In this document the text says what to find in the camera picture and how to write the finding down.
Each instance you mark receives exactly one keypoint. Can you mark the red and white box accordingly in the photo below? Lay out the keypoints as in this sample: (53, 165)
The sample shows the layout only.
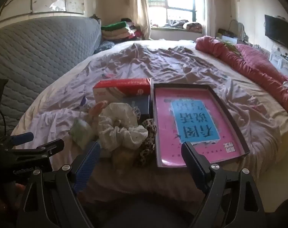
(120, 87)

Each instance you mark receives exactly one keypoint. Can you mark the stack of folded clothes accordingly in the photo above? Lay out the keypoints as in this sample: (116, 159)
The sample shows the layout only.
(115, 28)

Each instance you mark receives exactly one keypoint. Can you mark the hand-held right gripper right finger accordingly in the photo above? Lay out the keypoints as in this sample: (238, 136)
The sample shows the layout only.
(193, 168)

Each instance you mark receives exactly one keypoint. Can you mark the black wall television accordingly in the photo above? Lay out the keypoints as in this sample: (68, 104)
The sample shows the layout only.
(279, 30)

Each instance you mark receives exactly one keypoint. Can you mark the white lace cloth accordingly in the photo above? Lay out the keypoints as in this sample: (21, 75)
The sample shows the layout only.
(120, 114)

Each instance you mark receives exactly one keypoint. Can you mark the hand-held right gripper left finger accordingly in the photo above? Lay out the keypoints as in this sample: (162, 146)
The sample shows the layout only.
(88, 166)

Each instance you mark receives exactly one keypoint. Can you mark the pink quilt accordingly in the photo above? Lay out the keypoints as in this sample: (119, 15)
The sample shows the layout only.
(253, 64)

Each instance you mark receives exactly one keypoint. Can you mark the grey quilted headboard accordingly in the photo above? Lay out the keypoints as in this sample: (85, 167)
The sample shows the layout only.
(39, 52)

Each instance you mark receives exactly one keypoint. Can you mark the cream curtain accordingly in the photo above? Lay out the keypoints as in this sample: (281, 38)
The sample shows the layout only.
(141, 4)
(210, 4)

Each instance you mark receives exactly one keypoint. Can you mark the green cloth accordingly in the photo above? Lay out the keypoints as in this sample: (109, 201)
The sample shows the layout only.
(231, 46)

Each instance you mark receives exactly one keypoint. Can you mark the green patterned tissue pack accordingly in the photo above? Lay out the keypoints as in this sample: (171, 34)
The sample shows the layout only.
(81, 133)

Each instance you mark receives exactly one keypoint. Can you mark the pink shiny packet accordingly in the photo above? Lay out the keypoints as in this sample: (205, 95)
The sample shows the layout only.
(97, 109)

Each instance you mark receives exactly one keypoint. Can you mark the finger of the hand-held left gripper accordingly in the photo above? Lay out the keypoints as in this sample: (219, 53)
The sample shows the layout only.
(22, 137)
(46, 147)

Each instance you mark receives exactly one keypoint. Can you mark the dark patterned cloth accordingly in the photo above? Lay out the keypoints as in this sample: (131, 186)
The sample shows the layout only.
(103, 47)

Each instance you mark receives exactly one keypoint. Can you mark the dark grey box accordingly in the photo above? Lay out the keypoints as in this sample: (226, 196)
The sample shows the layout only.
(141, 106)

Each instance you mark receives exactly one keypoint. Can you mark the shallow dark cardboard box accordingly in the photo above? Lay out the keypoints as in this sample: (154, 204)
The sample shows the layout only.
(225, 116)

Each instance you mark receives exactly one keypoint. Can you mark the pink and blue book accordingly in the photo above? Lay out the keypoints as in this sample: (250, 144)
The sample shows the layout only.
(163, 114)

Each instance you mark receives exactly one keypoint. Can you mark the rumpled cloth pile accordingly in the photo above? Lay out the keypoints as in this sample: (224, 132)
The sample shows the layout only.
(189, 26)

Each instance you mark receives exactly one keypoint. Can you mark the leopard print scrunchie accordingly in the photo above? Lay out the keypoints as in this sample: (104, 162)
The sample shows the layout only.
(148, 135)

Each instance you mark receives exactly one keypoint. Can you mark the mauve wrinkled bedsheet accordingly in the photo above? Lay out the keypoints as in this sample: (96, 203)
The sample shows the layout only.
(158, 64)

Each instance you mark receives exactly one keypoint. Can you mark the white cabinet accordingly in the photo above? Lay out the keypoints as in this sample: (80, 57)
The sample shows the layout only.
(281, 61)

